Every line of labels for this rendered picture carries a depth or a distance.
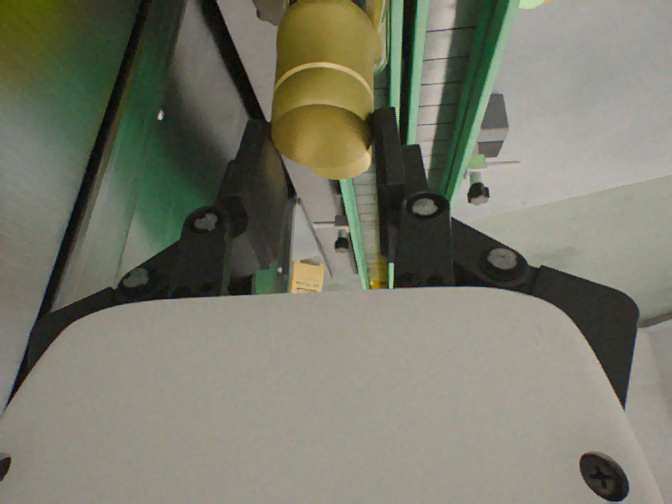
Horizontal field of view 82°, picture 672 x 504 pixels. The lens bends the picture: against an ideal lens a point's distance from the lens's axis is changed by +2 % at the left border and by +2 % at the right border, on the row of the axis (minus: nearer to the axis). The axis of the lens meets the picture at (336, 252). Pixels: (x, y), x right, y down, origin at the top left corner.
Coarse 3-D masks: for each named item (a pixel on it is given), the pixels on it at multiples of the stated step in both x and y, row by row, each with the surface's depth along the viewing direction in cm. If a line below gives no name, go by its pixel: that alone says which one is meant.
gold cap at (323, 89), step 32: (320, 0) 12; (288, 32) 12; (320, 32) 12; (352, 32) 12; (288, 64) 12; (320, 64) 11; (352, 64) 12; (288, 96) 11; (320, 96) 11; (352, 96) 11; (288, 128) 12; (320, 128) 12; (352, 128) 12; (320, 160) 13; (352, 160) 13
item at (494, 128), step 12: (492, 96) 67; (492, 108) 66; (504, 108) 65; (492, 120) 65; (504, 120) 64; (480, 132) 65; (492, 132) 64; (504, 132) 64; (480, 144) 67; (492, 144) 67; (492, 156) 70
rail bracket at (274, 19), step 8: (256, 0) 27; (264, 0) 27; (272, 0) 27; (280, 0) 27; (256, 8) 28; (264, 8) 28; (272, 8) 28; (280, 8) 27; (264, 16) 28; (272, 16) 28; (280, 16) 28; (272, 24) 29
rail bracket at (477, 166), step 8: (480, 128) 55; (472, 152) 54; (472, 160) 53; (480, 160) 52; (472, 168) 52; (480, 168) 52; (488, 168) 53; (496, 168) 53; (504, 168) 53; (512, 168) 53; (464, 176) 54; (472, 176) 52; (480, 176) 52; (472, 184) 52; (480, 184) 51; (472, 192) 51; (480, 192) 50; (488, 192) 51; (472, 200) 51; (480, 200) 51
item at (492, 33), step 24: (504, 0) 32; (480, 24) 40; (504, 24) 33; (480, 48) 41; (504, 48) 35; (480, 72) 40; (480, 96) 41; (456, 120) 54; (480, 120) 44; (456, 144) 56; (456, 168) 55; (456, 192) 58
